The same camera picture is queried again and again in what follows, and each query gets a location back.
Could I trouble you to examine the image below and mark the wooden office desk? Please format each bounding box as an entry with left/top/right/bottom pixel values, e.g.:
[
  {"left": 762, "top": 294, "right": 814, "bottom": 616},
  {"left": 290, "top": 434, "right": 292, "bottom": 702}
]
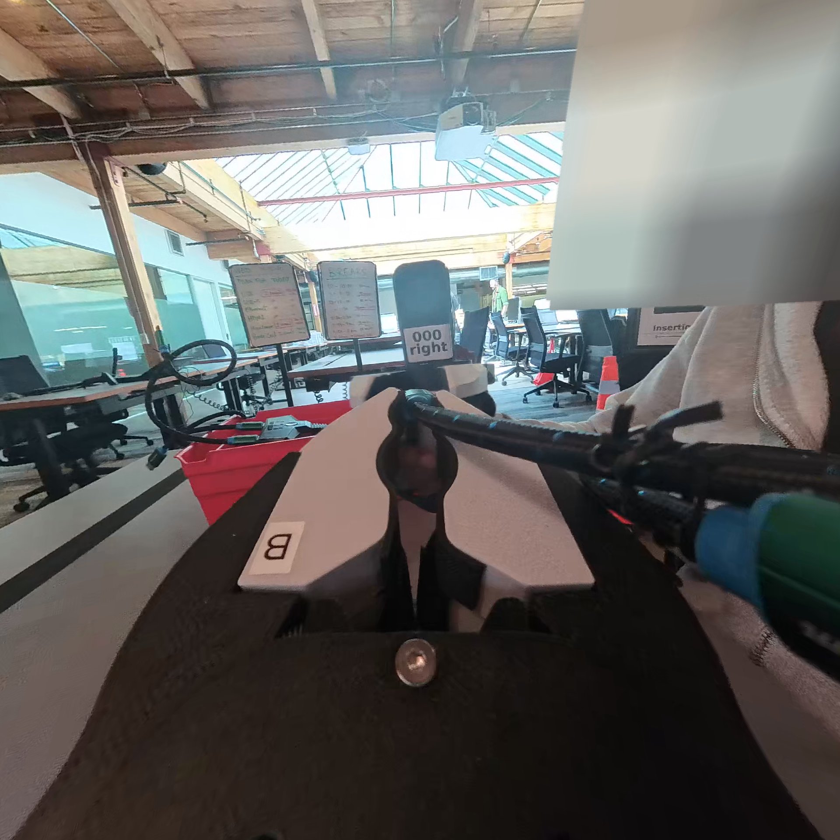
[
  {"left": 287, "top": 333, "right": 404, "bottom": 395},
  {"left": 0, "top": 351, "right": 280, "bottom": 460}
]

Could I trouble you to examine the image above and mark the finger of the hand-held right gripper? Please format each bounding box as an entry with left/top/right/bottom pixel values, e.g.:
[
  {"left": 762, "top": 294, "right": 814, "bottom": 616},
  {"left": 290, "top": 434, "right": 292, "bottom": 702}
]
[
  {"left": 348, "top": 374, "right": 395, "bottom": 409},
  {"left": 446, "top": 364, "right": 497, "bottom": 399}
]

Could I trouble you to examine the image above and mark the black braided hdmi cable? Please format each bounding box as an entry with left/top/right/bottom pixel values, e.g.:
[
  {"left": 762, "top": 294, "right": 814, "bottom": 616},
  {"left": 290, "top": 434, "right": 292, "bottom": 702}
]
[
  {"left": 144, "top": 357, "right": 263, "bottom": 470},
  {"left": 402, "top": 387, "right": 840, "bottom": 665},
  {"left": 164, "top": 339, "right": 263, "bottom": 434}
]

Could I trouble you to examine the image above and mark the orange traffic cone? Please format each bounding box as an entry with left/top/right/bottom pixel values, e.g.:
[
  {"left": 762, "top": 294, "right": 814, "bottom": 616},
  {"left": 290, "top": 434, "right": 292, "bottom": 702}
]
[{"left": 595, "top": 356, "right": 622, "bottom": 412}]

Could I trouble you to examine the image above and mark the person's black shirt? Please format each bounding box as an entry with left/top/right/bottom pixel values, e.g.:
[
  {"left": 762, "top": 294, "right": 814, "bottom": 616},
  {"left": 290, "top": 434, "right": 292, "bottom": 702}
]
[{"left": 814, "top": 301, "right": 840, "bottom": 454}]

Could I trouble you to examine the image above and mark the black framed marker sign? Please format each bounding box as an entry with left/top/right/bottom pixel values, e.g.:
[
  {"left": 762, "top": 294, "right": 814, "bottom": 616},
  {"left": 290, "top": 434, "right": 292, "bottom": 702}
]
[{"left": 625, "top": 306, "right": 706, "bottom": 349}]

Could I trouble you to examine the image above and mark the person's right forearm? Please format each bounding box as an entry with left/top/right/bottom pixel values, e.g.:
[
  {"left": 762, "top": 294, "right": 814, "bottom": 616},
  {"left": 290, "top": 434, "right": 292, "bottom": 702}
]
[{"left": 495, "top": 305, "right": 762, "bottom": 454}]

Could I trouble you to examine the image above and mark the white ceiling projector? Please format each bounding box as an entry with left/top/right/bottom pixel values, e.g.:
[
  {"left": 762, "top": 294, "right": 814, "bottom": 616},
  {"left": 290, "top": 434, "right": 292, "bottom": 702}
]
[{"left": 434, "top": 97, "right": 498, "bottom": 162}]

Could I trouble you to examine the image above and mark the red plastic bin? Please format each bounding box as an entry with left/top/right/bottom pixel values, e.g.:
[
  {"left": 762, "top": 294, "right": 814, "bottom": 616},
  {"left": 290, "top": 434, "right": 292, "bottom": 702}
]
[{"left": 176, "top": 400, "right": 355, "bottom": 526}]

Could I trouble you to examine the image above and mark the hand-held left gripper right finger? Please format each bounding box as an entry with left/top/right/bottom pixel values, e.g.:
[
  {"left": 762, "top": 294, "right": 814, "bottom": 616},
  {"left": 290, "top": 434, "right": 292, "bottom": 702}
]
[{"left": 433, "top": 390, "right": 595, "bottom": 592}]

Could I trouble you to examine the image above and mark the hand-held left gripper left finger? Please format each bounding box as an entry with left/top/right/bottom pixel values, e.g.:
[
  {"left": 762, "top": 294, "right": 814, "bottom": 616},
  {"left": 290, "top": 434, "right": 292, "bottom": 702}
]
[{"left": 238, "top": 387, "right": 404, "bottom": 597}]

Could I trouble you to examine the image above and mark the black tape strip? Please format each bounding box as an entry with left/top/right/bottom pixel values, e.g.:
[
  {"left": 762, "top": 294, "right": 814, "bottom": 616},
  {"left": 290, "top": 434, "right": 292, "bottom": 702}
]
[{"left": 0, "top": 468, "right": 189, "bottom": 614}]

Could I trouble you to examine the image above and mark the handwritten whiteboard on stand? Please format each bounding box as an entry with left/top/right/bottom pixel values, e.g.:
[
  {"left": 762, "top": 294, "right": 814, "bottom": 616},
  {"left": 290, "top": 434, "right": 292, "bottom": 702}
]
[
  {"left": 317, "top": 260, "right": 383, "bottom": 375},
  {"left": 228, "top": 262, "right": 312, "bottom": 408}
]

